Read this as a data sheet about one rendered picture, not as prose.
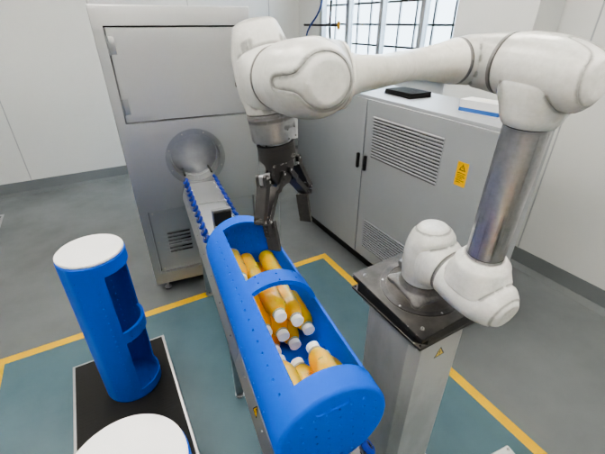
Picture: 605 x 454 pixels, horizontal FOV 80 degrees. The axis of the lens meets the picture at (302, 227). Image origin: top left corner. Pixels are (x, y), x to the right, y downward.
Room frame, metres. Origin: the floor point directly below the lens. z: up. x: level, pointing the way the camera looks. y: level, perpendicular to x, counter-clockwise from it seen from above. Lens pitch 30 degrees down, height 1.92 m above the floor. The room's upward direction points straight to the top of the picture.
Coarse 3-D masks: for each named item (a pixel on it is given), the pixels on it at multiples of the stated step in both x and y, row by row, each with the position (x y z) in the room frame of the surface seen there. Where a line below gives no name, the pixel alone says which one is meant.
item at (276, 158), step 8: (288, 144) 0.68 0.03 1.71; (264, 152) 0.67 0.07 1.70; (272, 152) 0.67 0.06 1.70; (280, 152) 0.67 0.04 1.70; (288, 152) 0.67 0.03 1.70; (264, 160) 0.67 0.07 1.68; (272, 160) 0.67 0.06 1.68; (280, 160) 0.67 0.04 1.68; (288, 160) 0.67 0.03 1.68; (272, 168) 0.67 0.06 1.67; (280, 168) 0.68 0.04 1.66; (272, 176) 0.66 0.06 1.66; (288, 176) 0.70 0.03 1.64; (272, 184) 0.68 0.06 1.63
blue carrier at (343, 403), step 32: (224, 224) 1.24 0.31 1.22; (224, 256) 1.06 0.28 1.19; (256, 256) 1.31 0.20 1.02; (224, 288) 0.94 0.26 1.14; (256, 288) 0.84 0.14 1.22; (256, 320) 0.73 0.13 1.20; (320, 320) 0.87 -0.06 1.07; (256, 352) 0.65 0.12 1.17; (288, 352) 0.83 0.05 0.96; (352, 352) 0.68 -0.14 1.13; (256, 384) 0.59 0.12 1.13; (288, 384) 0.53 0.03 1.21; (320, 384) 0.51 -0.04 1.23; (352, 384) 0.51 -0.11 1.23; (288, 416) 0.46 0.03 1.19; (320, 416) 0.47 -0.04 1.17; (352, 416) 0.51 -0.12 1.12; (288, 448) 0.44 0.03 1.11; (320, 448) 0.47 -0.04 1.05; (352, 448) 0.51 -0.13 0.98
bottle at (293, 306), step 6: (282, 288) 0.95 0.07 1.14; (288, 288) 0.96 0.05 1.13; (282, 294) 0.92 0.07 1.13; (288, 294) 0.92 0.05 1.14; (288, 300) 0.89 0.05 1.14; (294, 300) 0.89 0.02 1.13; (288, 306) 0.87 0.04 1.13; (294, 306) 0.87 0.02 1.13; (300, 306) 0.88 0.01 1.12; (288, 312) 0.85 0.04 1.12; (294, 312) 0.85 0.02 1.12; (300, 312) 0.86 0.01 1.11; (288, 318) 0.85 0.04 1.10
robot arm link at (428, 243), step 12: (420, 228) 1.01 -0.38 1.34; (432, 228) 1.00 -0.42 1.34; (444, 228) 0.99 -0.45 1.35; (408, 240) 1.03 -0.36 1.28; (420, 240) 0.98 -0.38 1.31; (432, 240) 0.96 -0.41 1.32; (444, 240) 0.96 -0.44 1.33; (408, 252) 1.00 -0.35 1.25; (420, 252) 0.96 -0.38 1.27; (432, 252) 0.94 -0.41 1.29; (444, 252) 0.93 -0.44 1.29; (408, 264) 1.00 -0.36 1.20; (420, 264) 0.95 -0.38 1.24; (432, 264) 0.92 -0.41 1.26; (408, 276) 0.99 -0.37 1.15; (420, 276) 0.94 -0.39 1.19; (420, 288) 0.97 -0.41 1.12; (432, 288) 0.96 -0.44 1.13
